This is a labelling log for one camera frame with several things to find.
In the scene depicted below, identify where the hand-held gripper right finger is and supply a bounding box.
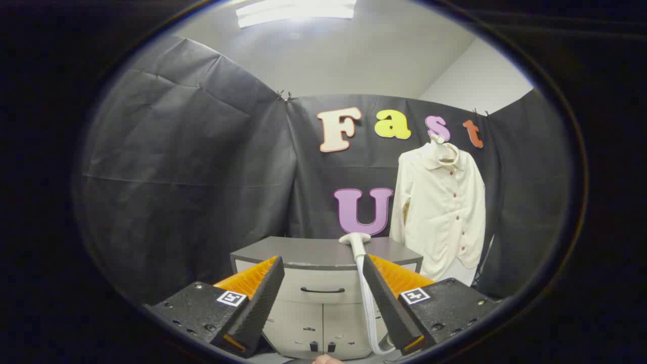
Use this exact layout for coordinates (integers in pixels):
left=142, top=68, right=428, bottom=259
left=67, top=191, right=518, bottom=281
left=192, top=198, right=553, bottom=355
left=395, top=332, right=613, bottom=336
left=362, top=254, right=501, bottom=356

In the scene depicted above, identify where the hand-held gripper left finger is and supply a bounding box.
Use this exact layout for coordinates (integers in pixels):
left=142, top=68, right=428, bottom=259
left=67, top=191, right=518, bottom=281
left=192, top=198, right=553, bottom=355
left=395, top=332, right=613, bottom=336
left=144, top=255, right=285, bottom=358

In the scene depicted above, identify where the white garment steamer head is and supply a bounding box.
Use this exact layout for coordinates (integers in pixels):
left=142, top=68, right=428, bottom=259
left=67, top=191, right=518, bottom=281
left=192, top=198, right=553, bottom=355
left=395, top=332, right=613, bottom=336
left=339, top=233, right=372, bottom=259

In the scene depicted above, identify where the white garment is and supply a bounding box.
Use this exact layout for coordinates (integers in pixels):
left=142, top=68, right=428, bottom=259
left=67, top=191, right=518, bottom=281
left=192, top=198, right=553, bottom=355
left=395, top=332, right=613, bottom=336
left=435, top=255, right=478, bottom=286

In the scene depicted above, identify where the cream button-up shirt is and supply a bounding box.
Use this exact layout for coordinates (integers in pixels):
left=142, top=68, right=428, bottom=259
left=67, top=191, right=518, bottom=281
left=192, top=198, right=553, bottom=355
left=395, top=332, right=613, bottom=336
left=389, top=142, right=487, bottom=281

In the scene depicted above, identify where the white clothes hanger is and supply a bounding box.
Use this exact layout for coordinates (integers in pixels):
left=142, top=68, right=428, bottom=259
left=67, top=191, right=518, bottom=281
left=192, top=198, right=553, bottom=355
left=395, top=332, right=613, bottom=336
left=429, top=132, right=458, bottom=165

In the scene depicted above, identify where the grey top white cabinet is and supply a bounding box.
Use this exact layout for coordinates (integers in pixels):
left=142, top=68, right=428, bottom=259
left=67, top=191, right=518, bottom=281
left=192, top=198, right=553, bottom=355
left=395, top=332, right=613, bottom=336
left=230, top=236, right=424, bottom=360

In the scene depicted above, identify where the black backdrop cloth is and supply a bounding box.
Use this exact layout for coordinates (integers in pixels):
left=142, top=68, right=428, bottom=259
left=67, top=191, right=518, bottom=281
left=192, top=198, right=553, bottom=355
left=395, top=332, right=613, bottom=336
left=76, top=35, right=574, bottom=306

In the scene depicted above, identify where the ceiling light panel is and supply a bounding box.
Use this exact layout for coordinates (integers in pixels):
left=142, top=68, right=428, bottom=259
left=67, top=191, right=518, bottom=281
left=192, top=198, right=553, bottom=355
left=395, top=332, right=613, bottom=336
left=236, top=0, right=357, bottom=28

